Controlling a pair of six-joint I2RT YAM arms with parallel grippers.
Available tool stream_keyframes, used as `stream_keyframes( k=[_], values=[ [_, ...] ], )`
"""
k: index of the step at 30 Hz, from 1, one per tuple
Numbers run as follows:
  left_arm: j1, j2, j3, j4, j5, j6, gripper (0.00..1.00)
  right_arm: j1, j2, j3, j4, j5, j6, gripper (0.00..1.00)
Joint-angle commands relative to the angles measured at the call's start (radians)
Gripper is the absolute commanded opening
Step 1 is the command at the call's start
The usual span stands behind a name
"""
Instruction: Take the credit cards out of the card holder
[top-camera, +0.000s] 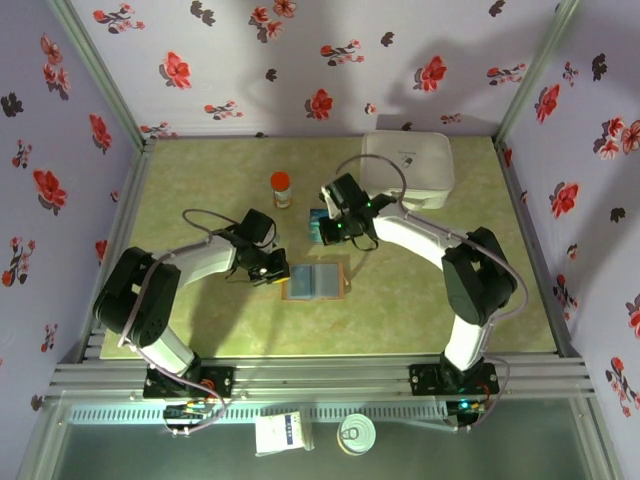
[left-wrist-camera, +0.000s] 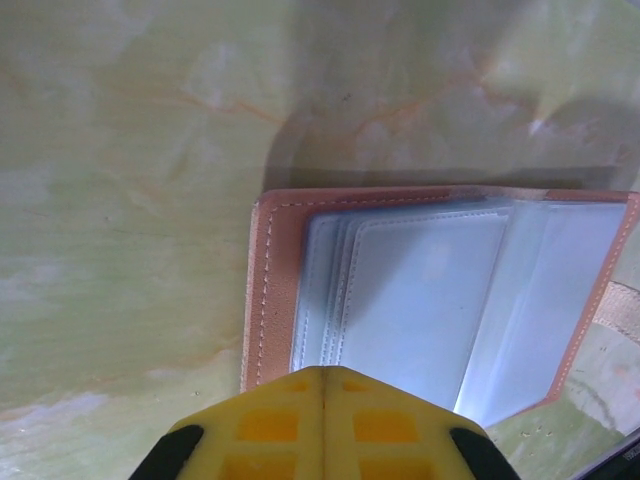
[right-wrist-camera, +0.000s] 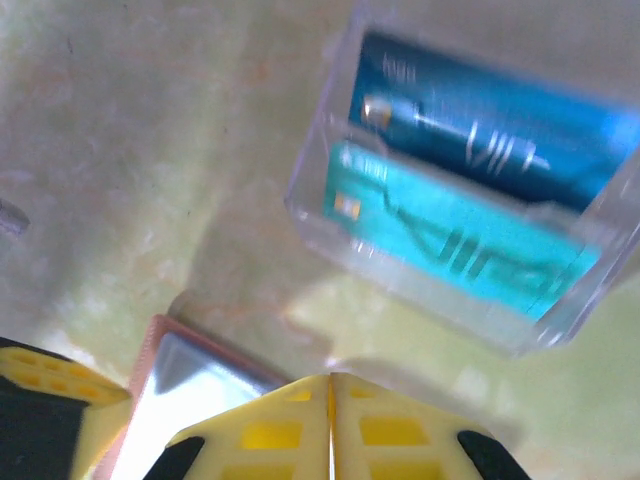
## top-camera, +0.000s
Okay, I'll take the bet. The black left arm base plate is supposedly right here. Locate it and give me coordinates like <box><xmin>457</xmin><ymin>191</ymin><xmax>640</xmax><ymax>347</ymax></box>
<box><xmin>143</xmin><ymin>364</ymin><xmax>236</xmax><ymax>400</ymax></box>

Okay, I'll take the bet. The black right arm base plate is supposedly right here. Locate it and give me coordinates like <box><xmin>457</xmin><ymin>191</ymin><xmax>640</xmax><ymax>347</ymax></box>
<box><xmin>408</xmin><ymin>362</ymin><xmax>500</xmax><ymax>396</ymax></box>

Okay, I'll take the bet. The orange pill bottle red cap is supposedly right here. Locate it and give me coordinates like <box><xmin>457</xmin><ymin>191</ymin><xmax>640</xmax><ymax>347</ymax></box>
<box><xmin>270</xmin><ymin>171</ymin><xmax>294</xmax><ymax>210</ymax></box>

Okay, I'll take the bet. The aluminium corner post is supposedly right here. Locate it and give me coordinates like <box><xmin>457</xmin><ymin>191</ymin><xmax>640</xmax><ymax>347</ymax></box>
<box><xmin>44</xmin><ymin>0</ymin><xmax>154</xmax><ymax>146</ymax></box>
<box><xmin>494</xmin><ymin>0</ymin><xmax>584</xmax><ymax>144</ymax></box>

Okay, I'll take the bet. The silver tin can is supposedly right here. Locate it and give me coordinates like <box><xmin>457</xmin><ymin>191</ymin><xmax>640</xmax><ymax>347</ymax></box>
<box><xmin>337</xmin><ymin>413</ymin><xmax>377</xmax><ymax>457</ymax></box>

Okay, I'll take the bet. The brown rectangular tray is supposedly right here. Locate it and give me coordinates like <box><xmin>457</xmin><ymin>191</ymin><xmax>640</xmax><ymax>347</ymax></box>
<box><xmin>280</xmin><ymin>261</ymin><xmax>351</xmax><ymax>303</ymax></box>

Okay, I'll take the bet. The white cardboard box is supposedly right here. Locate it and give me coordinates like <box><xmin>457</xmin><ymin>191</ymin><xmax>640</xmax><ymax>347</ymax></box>
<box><xmin>254</xmin><ymin>412</ymin><xmax>314</xmax><ymax>456</ymax></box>

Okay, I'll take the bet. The aluminium frame rail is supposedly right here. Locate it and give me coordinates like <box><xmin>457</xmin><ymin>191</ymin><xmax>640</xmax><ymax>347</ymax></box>
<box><xmin>79</xmin><ymin>138</ymin><xmax>157</xmax><ymax>361</ymax></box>
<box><xmin>492</xmin><ymin>138</ymin><xmax>576</xmax><ymax>359</ymax></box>
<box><xmin>44</xmin><ymin>353</ymin><xmax>597</xmax><ymax>401</ymax></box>

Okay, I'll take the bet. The grey slotted cable duct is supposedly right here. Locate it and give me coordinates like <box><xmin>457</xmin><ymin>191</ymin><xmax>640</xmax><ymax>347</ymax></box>
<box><xmin>68</xmin><ymin>403</ymin><xmax>451</xmax><ymax>425</ymax></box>

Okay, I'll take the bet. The small circuit board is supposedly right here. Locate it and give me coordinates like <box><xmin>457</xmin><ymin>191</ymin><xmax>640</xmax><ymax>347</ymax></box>
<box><xmin>446</xmin><ymin>397</ymin><xmax>490</xmax><ymax>432</ymax></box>
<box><xmin>163</xmin><ymin>402</ymin><xmax>214</xmax><ymax>437</ymax></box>

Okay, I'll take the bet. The white square lidded container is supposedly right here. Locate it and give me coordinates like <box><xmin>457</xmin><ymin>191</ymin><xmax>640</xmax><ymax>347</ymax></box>
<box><xmin>360</xmin><ymin>130</ymin><xmax>456</xmax><ymax>211</ymax></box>

